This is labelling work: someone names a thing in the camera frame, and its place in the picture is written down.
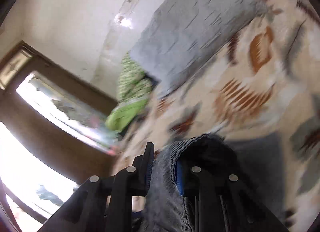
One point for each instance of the grey quilted pillow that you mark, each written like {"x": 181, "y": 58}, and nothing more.
{"x": 184, "y": 34}

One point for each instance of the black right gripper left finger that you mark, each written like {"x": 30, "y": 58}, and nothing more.
{"x": 143, "y": 164}

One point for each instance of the grey denim pants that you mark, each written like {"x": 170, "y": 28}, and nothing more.
{"x": 240, "y": 187}

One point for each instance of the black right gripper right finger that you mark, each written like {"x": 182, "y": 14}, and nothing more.
{"x": 186, "y": 178}

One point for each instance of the cream leaf pattern blanket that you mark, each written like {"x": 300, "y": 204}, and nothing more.
{"x": 260, "y": 92}

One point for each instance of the green patterned quilt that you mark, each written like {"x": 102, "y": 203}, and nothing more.
{"x": 134, "y": 89}

